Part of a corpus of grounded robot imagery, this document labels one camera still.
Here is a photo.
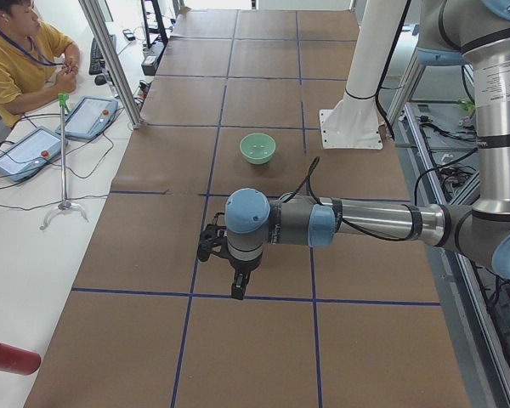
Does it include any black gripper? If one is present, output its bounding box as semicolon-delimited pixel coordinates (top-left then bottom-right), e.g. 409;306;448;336
229;258;259;300

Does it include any near blue teach pendant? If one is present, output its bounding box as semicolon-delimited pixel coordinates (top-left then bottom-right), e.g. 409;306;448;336
0;127;62;182

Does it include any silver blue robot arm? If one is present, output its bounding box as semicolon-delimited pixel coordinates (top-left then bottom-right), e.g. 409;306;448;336
224;1;510;299

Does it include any red cylinder bottle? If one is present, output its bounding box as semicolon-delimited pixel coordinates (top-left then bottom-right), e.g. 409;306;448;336
0;343;42;376

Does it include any black computer mouse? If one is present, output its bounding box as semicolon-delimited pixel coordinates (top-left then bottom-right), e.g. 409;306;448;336
93;74;107;86

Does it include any person in yellow shirt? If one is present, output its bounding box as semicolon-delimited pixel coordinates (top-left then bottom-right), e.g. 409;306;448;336
0;1;80;128

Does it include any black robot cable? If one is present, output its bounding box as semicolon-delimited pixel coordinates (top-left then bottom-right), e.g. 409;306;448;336
289;156;413;243

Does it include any black keyboard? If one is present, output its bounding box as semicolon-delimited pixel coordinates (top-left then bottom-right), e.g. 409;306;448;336
88;37;105;76

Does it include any green bowl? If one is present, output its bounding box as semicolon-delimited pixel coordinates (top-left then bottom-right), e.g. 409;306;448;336
240;133;276;165

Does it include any far blue teach pendant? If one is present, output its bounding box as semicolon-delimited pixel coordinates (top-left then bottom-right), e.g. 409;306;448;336
65;96;118;140

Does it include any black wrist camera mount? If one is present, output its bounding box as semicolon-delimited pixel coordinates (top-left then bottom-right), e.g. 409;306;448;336
196;212;230;262

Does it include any blue teach pendant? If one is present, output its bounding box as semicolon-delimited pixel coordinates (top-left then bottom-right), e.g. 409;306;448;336
65;96;118;140
0;127;62;182

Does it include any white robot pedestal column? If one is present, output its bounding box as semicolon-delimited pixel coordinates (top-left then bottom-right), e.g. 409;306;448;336
320;0;410;150

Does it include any aluminium frame post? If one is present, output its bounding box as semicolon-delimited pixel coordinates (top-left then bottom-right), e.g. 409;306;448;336
79;0;143;129

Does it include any metal stand with green clip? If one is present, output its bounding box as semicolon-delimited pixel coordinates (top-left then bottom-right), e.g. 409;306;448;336
39;93;88;231

